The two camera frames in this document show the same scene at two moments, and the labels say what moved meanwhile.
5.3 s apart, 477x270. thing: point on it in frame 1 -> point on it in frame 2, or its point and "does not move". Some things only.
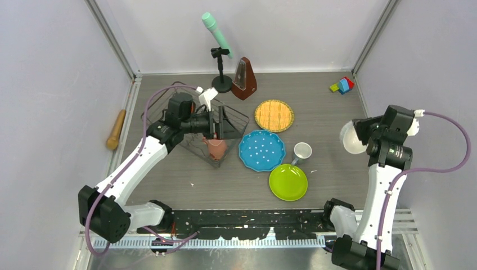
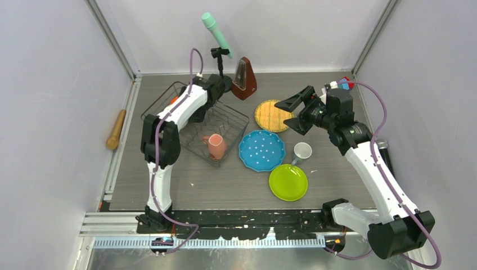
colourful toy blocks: (343, 86) does not move
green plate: (288, 183) does not move
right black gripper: (360, 125) -> (292, 103)
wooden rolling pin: (112, 143) does not move
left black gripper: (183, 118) -> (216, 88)
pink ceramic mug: (217, 147) does not move
